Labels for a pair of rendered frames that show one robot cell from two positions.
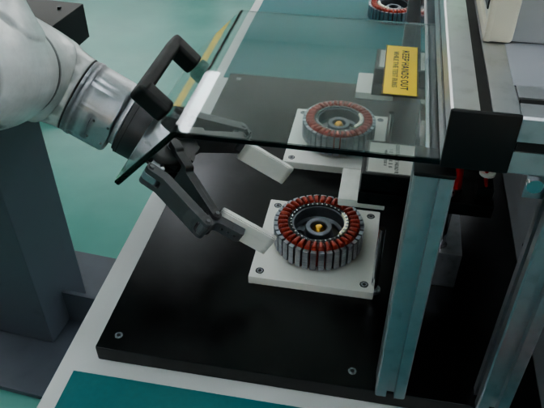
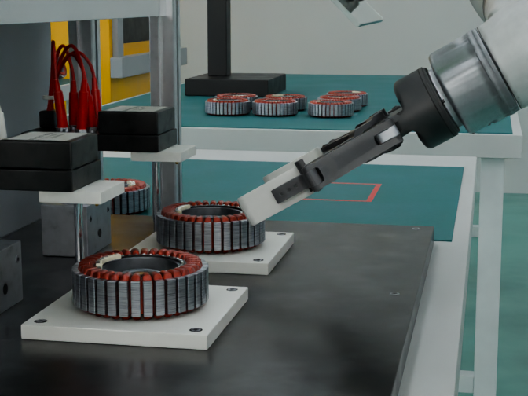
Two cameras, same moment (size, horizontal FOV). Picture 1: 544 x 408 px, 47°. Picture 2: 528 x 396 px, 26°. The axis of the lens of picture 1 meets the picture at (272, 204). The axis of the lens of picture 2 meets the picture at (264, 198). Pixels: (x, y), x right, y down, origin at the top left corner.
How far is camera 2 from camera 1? 1.77 m
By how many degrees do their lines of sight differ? 131
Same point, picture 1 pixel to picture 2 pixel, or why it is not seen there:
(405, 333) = not seen: hidden behind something
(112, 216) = not seen: outside the picture
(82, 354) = (451, 246)
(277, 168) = (259, 199)
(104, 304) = (452, 260)
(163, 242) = (404, 258)
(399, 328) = not seen: hidden behind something
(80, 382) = (440, 237)
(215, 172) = (359, 296)
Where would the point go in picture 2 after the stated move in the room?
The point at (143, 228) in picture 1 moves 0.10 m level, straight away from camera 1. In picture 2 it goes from (448, 291) to (493, 319)
